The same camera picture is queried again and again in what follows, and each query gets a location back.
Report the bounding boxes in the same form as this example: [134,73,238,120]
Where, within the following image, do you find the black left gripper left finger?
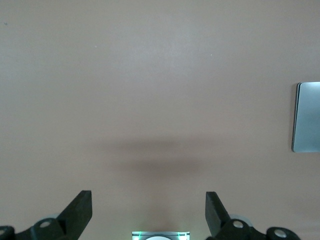
[0,190,93,240]

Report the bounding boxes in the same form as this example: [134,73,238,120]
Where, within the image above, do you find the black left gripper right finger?
[204,191,300,240]

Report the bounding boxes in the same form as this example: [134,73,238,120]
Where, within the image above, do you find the silver laptop with black keyboard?
[291,81,320,154]

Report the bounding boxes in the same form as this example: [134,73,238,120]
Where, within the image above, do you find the grey metal mounting plate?
[131,231,191,240]

